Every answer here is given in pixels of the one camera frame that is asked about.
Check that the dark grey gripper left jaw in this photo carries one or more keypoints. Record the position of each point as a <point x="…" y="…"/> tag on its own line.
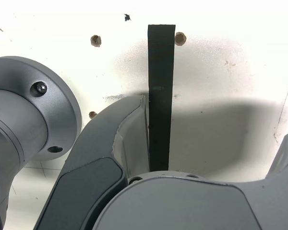
<point x="86" y="167"/>

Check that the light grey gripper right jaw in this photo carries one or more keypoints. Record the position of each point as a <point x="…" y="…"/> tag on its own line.
<point x="182" y="206"/>

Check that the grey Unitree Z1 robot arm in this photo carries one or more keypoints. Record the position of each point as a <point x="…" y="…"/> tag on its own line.
<point x="26" y="115"/>

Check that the black tape strip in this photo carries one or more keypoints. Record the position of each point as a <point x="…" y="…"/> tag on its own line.
<point x="160" y="95"/>

